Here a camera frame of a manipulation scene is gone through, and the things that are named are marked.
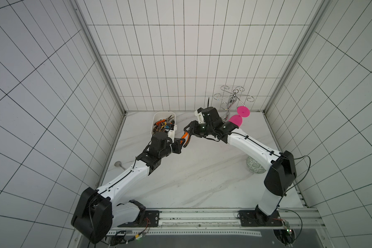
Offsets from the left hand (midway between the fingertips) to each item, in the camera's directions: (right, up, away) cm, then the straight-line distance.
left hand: (182, 142), depth 81 cm
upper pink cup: (+34, +17, +4) cm, 38 cm away
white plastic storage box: (-20, +16, +32) cm, 41 cm away
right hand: (-1, +6, -2) cm, 6 cm away
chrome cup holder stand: (+29, +25, +8) cm, 39 cm away
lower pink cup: (+33, +13, +11) cm, 37 cm away
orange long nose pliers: (+2, +3, -3) cm, 5 cm away
